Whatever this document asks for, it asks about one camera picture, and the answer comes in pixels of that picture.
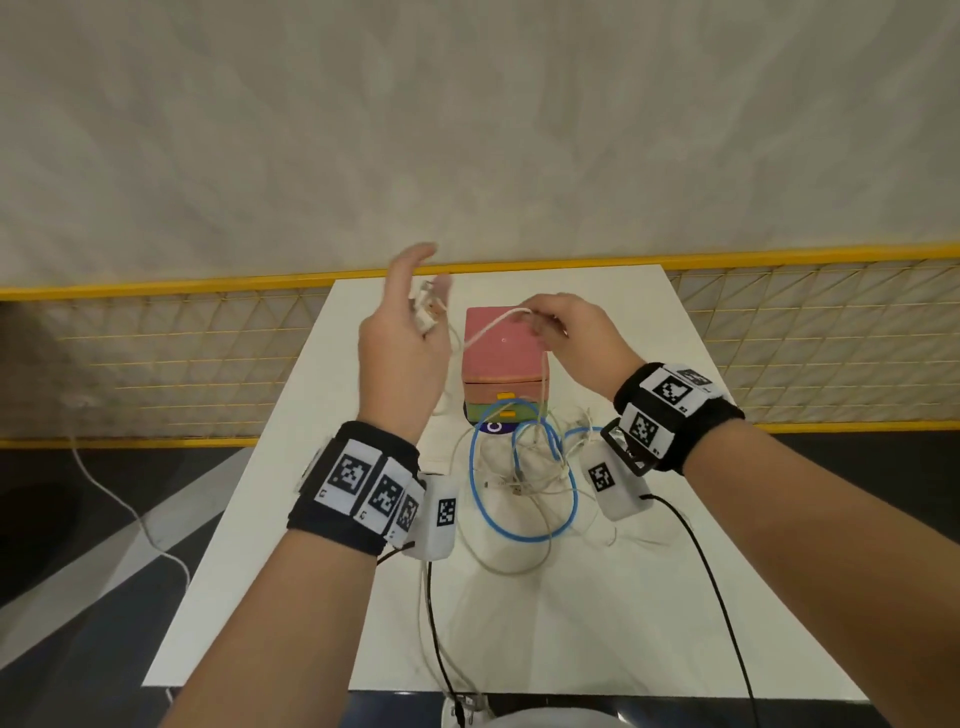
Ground person's left forearm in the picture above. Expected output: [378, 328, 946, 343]
[159, 526, 378, 728]

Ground blue cable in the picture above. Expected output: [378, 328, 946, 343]
[468, 399, 606, 544]

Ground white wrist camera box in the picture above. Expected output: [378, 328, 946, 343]
[576, 441, 655, 523]
[414, 473, 460, 563]

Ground person's left hand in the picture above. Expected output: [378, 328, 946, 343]
[357, 241, 456, 445]

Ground person's white clothing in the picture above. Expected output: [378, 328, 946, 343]
[448, 693, 627, 728]

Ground pink multicolour drawer box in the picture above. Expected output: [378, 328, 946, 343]
[461, 305, 554, 436]

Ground white charging cable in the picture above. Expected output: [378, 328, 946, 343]
[409, 279, 553, 418]

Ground tangled white cables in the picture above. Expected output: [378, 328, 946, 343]
[447, 403, 625, 579]

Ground person's right forearm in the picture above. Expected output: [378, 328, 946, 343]
[681, 420, 960, 728]

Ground thin white floor cable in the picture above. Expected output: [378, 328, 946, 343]
[69, 433, 193, 595]

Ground black marker wristband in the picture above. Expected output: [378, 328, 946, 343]
[286, 420, 423, 558]
[612, 363, 747, 477]

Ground black camera cable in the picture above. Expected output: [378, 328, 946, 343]
[375, 541, 468, 728]
[643, 492, 763, 728]

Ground person's right hand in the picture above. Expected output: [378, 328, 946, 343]
[516, 293, 648, 402]

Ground yellow mesh fence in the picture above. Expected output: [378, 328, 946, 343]
[0, 241, 960, 451]

